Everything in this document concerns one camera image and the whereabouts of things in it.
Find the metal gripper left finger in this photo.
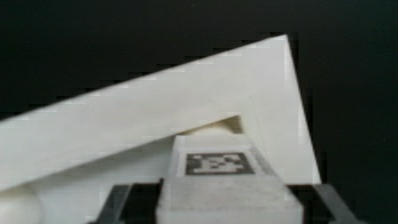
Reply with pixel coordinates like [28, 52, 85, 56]
[95, 185, 131, 224]

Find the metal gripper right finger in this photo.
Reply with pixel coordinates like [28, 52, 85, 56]
[314, 184, 362, 224]

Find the white table leg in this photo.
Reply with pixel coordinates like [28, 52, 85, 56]
[156, 134, 303, 224]

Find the white square tabletop part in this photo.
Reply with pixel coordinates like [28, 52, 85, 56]
[0, 36, 319, 224]

